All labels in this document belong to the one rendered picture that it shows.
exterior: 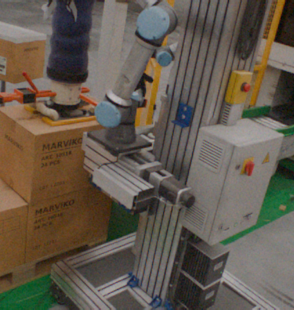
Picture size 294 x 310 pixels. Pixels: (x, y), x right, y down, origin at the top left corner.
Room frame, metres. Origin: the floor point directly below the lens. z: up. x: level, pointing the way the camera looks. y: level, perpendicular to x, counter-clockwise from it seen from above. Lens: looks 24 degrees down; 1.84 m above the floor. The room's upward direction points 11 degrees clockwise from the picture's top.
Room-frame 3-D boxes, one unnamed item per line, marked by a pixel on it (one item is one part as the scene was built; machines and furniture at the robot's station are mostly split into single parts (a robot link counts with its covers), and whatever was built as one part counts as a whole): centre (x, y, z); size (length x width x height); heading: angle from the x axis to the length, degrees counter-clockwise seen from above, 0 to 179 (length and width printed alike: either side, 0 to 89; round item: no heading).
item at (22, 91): (2.18, 0.67, 1.07); 0.10 x 0.08 x 0.06; 48
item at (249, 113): (3.95, -0.59, 0.60); 1.60 x 0.10 x 0.09; 137
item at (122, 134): (1.94, 0.14, 1.09); 0.15 x 0.15 x 0.10
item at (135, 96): (1.94, 0.14, 1.20); 0.13 x 0.12 x 0.14; 163
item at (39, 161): (2.36, 0.51, 0.74); 0.60 x 0.40 x 0.40; 138
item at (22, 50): (4.01, 1.45, 0.82); 0.60 x 0.40 x 0.40; 68
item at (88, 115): (2.30, 0.43, 0.97); 0.34 x 0.10 x 0.05; 138
